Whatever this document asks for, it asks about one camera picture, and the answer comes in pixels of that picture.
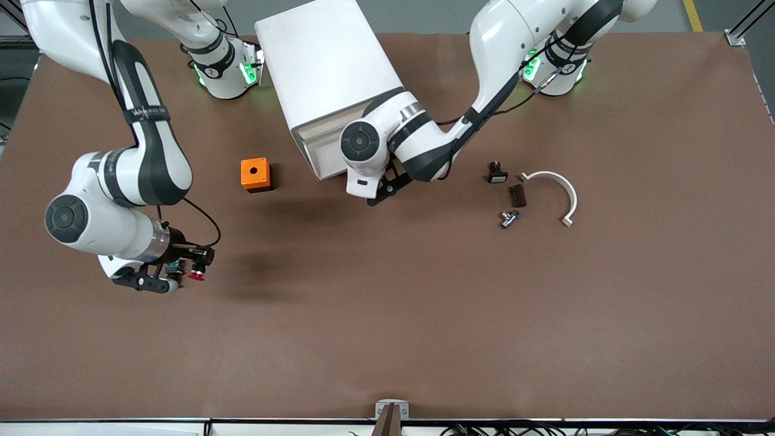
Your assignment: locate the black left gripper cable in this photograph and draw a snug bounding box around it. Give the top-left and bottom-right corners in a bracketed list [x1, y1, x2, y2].
[435, 58, 567, 128]

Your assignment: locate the aluminium frame profile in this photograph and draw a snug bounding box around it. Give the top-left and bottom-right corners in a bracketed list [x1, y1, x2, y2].
[727, 0, 775, 47]

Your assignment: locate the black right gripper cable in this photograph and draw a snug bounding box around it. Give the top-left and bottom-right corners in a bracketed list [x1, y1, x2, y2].
[182, 197, 222, 249]

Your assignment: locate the dark camera support bar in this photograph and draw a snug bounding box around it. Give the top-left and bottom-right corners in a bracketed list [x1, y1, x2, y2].
[371, 403, 403, 436]

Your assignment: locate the grey camera mounting bracket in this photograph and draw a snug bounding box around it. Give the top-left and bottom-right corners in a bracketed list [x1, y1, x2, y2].
[375, 400, 410, 420]

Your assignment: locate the white curved plastic bracket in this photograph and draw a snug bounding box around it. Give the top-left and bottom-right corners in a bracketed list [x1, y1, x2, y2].
[519, 171, 578, 228]

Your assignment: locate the orange button enclosure box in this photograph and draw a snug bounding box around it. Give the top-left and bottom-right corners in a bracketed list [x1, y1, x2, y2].
[240, 157, 274, 194]

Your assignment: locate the white drawer cabinet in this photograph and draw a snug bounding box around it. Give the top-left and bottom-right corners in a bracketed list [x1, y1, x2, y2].
[254, 0, 405, 182]

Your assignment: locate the black cable bundle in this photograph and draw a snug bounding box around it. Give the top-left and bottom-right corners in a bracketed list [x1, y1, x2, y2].
[439, 423, 775, 436]

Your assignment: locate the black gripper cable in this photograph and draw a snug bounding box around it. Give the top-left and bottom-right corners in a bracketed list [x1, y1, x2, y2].
[182, 197, 222, 249]
[435, 58, 567, 128]

